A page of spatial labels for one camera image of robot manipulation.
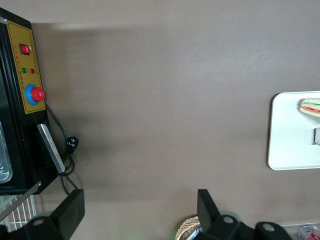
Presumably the diagonal metal strip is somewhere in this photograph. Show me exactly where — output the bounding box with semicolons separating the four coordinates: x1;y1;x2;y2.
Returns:
0;181;42;221

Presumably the shiny metal pan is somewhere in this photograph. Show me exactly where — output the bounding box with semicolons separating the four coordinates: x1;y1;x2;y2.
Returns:
0;121;14;185

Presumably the small grey block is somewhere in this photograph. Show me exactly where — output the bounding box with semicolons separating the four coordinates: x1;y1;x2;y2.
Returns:
311;127;320;147

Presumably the black machine with yellow panel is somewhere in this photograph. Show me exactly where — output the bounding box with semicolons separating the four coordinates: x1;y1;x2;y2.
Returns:
0;7;60;196

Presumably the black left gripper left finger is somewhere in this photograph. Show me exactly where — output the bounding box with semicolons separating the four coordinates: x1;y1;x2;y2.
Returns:
0;189;86;240

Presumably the black power cable with plug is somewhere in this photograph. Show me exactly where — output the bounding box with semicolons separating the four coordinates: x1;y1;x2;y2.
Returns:
44;103;79;196

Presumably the red emergency stop button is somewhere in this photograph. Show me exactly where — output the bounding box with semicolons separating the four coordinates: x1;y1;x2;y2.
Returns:
24;83;46;105

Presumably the clear plastic container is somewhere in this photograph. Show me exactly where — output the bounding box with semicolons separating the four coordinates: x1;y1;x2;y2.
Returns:
279;220;320;240

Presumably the white wire rack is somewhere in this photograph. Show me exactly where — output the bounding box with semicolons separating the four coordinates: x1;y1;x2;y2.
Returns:
0;194;38;232

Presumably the silver metal handle bar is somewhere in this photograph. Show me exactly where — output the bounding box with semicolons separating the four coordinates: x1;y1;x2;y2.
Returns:
36;123;66;174

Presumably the woven wicker basket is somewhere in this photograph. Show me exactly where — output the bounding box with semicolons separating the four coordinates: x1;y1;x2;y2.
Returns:
177;215;201;240

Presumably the toy sandwich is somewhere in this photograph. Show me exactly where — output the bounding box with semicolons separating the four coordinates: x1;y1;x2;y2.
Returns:
297;97;320;121

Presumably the small packet in basket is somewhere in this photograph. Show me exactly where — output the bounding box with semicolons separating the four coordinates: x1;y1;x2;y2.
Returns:
190;223;204;238

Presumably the white plastic tray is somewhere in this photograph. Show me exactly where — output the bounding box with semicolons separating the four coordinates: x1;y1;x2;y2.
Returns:
267;91;320;171

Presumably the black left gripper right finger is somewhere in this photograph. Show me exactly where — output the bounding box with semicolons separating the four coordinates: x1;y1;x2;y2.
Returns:
196;189;294;240

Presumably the red and white can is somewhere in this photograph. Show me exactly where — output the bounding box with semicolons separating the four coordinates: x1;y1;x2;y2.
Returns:
298;225;320;240

